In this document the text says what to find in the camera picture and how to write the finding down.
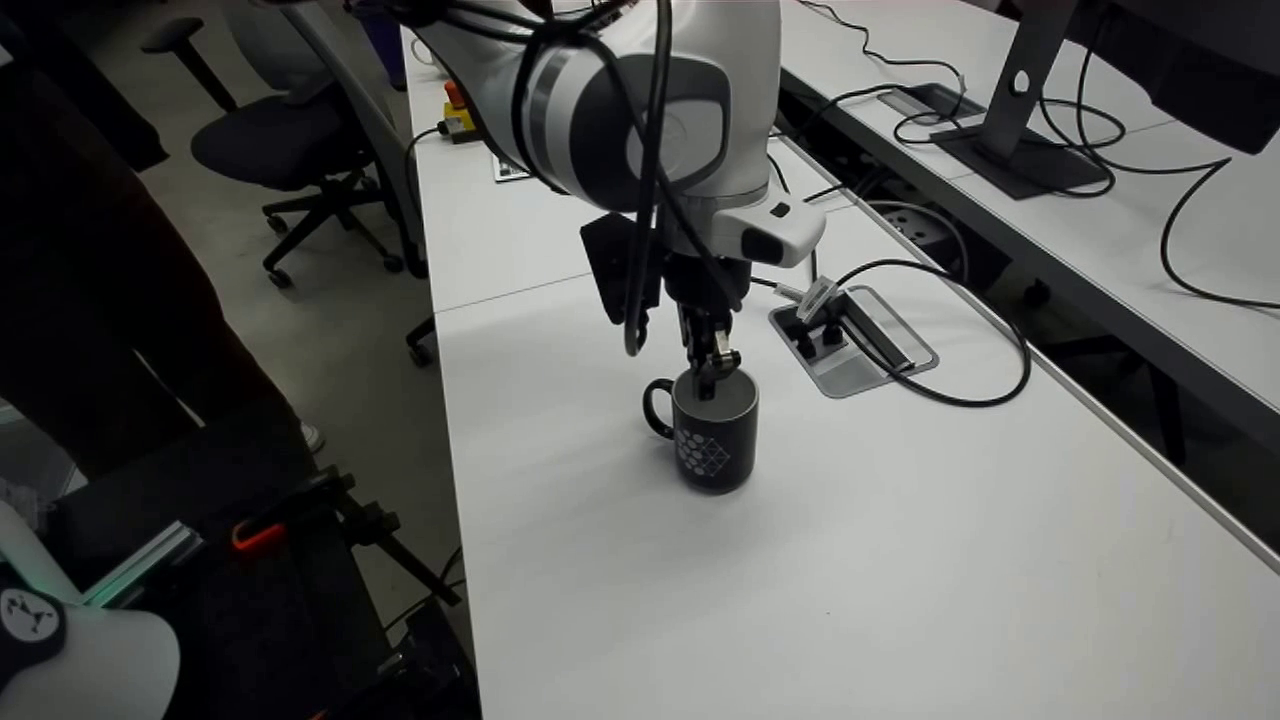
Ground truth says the silver aluminium extrusion bar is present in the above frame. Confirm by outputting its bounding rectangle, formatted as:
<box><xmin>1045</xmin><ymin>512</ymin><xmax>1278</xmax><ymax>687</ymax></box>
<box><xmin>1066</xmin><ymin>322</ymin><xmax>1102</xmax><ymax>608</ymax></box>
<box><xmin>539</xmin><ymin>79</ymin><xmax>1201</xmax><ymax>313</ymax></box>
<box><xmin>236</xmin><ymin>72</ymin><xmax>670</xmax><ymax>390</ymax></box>
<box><xmin>86</xmin><ymin>520</ymin><xmax>203</xmax><ymax>608</ymax></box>

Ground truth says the silver table power outlet box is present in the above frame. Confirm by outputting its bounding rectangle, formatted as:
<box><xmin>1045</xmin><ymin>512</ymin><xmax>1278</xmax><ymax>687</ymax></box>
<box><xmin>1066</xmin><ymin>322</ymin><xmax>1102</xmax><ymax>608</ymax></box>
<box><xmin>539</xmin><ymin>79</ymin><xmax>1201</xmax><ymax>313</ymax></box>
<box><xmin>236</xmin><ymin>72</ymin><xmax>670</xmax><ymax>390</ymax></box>
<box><xmin>772</xmin><ymin>284</ymin><xmax>940</xmax><ymax>402</ymax></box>

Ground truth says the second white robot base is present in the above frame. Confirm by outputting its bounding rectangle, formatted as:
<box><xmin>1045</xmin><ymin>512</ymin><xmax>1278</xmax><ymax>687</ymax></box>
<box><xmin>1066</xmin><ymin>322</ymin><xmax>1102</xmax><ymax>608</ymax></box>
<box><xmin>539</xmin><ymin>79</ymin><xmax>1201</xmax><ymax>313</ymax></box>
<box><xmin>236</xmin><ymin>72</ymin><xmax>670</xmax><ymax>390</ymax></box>
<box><xmin>0</xmin><ymin>506</ymin><xmax>182</xmax><ymax>720</ymax></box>

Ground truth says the black cable loop on table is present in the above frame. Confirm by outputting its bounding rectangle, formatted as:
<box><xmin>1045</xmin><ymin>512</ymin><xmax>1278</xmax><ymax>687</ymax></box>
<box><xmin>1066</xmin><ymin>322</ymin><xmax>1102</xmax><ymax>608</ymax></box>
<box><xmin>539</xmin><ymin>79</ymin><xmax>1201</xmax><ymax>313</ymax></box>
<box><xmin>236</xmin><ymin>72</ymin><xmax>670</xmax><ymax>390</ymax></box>
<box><xmin>798</xmin><ymin>251</ymin><xmax>1036</xmax><ymax>412</ymax></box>

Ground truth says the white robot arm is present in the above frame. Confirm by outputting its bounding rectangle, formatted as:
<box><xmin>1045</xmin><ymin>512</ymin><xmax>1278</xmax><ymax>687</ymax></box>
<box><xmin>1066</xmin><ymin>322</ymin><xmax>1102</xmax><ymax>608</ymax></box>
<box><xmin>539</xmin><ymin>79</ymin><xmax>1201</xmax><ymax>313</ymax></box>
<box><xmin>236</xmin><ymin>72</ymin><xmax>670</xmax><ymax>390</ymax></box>
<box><xmin>383</xmin><ymin>0</ymin><xmax>825</xmax><ymax>398</ymax></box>

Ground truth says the yellow emergency stop button box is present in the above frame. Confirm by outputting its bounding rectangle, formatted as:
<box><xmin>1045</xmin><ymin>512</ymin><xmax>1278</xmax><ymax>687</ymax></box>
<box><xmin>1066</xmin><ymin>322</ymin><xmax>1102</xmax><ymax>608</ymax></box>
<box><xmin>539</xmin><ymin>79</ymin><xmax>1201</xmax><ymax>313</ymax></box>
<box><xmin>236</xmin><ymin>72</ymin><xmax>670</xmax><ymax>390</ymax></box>
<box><xmin>443</xmin><ymin>79</ymin><xmax>481</xmax><ymax>142</ymax></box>

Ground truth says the black mug white interior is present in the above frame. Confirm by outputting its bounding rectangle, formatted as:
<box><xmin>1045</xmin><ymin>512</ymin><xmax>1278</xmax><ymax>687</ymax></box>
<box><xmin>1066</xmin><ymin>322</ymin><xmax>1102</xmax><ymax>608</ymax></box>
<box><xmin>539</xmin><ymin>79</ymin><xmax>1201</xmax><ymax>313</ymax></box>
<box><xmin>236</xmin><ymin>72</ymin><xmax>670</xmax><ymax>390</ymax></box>
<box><xmin>639</xmin><ymin>372</ymin><xmax>759</xmax><ymax>498</ymax></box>

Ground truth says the black office chair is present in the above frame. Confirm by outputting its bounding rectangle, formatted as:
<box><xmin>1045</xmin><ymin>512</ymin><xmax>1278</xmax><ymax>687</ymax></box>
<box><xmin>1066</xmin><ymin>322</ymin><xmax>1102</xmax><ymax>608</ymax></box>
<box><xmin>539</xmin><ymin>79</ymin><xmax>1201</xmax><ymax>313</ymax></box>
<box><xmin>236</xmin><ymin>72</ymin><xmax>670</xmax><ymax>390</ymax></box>
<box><xmin>142</xmin><ymin>10</ymin><xmax>411</xmax><ymax>292</ymax></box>

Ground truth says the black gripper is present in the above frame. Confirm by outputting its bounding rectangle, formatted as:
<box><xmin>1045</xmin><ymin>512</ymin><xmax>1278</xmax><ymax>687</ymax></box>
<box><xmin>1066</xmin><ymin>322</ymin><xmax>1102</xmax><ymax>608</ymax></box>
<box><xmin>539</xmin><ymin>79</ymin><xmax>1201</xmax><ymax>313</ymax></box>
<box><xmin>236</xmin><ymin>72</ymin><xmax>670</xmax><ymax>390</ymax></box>
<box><xmin>666</xmin><ymin>258</ymin><xmax>751</xmax><ymax>398</ymax></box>

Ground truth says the black clamp with red handle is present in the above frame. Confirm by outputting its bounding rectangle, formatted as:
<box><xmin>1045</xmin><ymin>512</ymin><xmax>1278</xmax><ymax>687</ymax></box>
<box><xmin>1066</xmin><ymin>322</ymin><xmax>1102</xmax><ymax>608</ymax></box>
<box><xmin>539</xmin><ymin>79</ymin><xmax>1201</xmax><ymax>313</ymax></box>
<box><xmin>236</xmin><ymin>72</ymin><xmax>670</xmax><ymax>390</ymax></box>
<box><xmin>228</xmin><ymin>463</ymin><xmax>406</xmax><ymax>562</ymax></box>

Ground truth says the grey monitor stand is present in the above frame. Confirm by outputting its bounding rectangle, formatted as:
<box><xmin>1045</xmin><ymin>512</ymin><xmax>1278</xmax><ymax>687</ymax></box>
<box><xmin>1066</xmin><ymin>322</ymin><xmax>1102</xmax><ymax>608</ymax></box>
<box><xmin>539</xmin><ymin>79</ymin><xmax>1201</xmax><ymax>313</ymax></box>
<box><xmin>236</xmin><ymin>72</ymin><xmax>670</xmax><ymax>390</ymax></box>
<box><xmin>933</xmin><ymin>0</ymin><xmax>1107</xmax><ymax>201</ymax></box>

